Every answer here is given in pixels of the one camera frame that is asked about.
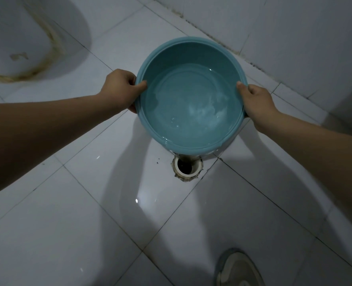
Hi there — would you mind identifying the person's left hand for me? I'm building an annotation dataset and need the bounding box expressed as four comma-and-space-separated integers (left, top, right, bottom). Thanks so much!
99, 69, 148, 114

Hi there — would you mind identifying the person's right hand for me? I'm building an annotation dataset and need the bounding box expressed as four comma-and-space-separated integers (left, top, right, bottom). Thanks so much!
236, 81, 280, 134

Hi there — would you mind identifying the teal plastic basin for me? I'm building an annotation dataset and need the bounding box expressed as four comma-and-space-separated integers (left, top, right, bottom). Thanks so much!
134, 37, 249, 155

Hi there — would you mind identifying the person's left forearm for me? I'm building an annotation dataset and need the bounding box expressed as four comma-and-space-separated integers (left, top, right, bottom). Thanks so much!
0, 93, 120, 200

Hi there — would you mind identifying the person's right forearm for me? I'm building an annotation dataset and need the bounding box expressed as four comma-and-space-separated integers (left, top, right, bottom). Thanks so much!
255, 111, 352, 240

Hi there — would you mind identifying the white floor drain pipe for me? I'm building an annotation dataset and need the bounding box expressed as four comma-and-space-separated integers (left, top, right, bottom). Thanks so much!
172, 154, 204, 182

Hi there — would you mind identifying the white toilet base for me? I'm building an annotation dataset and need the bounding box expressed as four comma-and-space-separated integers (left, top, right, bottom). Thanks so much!
0, 0, 92, 83

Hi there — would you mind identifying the grey slipper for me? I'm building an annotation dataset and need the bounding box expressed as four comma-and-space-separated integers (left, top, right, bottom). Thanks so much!
216, 249, 264, 286

